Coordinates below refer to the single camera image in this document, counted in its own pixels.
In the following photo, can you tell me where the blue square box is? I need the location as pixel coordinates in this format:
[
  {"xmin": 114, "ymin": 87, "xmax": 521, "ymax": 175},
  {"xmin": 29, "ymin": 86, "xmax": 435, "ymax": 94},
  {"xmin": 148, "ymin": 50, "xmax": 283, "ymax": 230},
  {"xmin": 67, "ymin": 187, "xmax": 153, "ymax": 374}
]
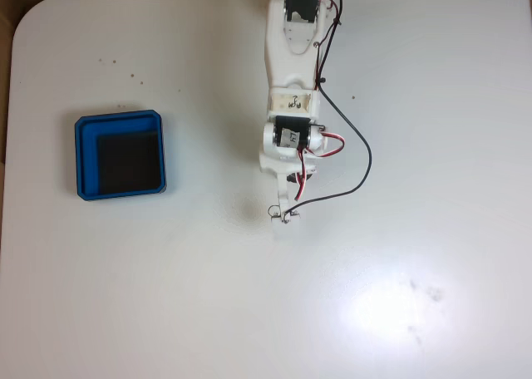
[{"xmin": 74, "ymin": 109, "xmax": 168, "ymax": 203}]

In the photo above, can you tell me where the black square pad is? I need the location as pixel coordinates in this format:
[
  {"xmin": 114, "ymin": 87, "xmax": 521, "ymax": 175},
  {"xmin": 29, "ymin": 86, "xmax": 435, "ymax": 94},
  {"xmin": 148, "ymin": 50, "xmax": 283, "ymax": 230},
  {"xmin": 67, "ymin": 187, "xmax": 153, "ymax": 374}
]
[{"xmin": 96, "ymin": 130, "xmax": 164, "ymax": 191}]

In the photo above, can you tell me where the red and white servo wire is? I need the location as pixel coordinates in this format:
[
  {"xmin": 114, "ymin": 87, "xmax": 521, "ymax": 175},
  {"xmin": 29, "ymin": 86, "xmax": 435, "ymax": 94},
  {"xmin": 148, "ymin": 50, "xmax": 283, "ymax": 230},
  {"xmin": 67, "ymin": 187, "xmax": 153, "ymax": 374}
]
[{"xmin": 293, "ymin": 0, "xmax": 347, "ymax": 202}]

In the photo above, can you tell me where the black cable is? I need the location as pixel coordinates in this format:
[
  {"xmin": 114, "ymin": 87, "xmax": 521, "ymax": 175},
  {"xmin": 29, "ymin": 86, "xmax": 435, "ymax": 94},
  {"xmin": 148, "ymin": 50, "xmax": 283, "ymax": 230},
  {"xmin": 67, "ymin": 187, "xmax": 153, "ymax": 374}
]
[{"xmin": 286, "ymin": 0, "xmax": 373, "ymax": 216}]

